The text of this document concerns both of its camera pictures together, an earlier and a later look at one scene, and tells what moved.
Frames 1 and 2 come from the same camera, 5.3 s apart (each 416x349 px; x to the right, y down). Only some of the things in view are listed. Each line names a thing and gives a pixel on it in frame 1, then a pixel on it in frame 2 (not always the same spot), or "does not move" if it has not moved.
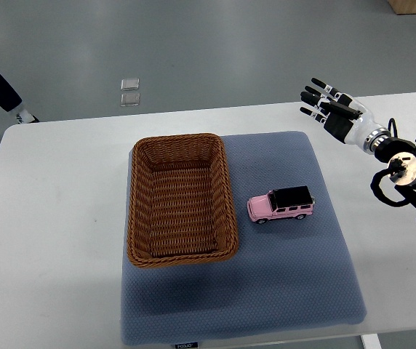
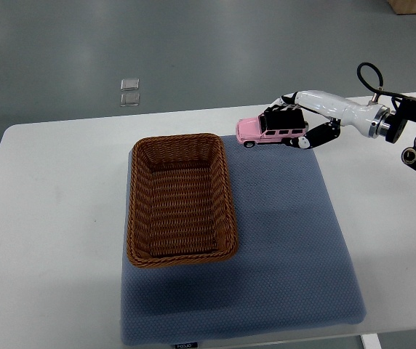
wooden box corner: (414, 6) does not move
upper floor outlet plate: (130, 83) does not move
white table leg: (371, 341) does not move
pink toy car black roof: (286, 203) to (273, 125)
